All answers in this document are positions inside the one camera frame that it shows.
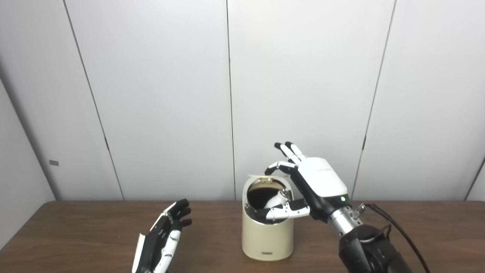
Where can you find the small white plastic bottle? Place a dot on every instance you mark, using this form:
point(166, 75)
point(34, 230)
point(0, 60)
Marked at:
point(274, 199)

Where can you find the cream-colored bin body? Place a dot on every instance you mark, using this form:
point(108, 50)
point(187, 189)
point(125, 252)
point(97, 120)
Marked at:
point(267, 239)

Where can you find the cream round bin lid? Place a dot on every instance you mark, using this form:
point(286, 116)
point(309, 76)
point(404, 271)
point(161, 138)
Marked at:
point(261, 177)

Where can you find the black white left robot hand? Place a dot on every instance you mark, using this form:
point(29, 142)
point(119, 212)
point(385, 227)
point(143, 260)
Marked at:
point(151, 250)

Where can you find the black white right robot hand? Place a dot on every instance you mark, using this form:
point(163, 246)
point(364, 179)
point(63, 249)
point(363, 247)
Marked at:
point(322, 182)

